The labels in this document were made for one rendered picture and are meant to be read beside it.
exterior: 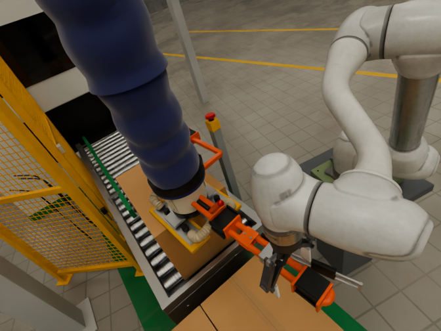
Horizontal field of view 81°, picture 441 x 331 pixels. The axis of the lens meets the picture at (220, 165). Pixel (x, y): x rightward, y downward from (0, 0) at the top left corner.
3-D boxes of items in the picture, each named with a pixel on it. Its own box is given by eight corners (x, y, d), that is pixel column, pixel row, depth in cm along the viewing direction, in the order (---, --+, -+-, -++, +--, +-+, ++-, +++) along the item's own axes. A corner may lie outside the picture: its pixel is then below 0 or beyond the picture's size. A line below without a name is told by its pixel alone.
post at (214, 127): (236, 215, 231) (204, 121, 169) (242, 211, 233) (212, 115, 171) (241, 219, 226) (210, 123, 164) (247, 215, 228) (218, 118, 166)
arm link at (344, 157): (338, 152, 137) (338, 118, 123) (377, 158, 127) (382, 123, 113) (328, 173, 129) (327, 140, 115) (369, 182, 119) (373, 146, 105)
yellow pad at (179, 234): (149, 213, 123) (145, 206, 120) (166, 199, 127) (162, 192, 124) (193, 255, 101) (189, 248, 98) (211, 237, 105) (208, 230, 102)
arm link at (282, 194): (248, 225, 56) (308, 249, 48) (232, 173, 46) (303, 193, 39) (270, 191, 62) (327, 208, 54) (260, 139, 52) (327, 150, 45)
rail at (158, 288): (84, 157, 300) (74, 145, 288) (88, 155, 302) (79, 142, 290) (174, 321, 136) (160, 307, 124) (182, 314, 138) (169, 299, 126)
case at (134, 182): (144, 219, 179) (115, 178, 154) (190, 186, 192) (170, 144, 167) (185, 280, 136) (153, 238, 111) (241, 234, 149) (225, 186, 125)
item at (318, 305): (291, 291, 74) (290, 284, 70) (305, 272, 77) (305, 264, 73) (317, 312, 68) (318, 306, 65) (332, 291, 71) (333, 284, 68)
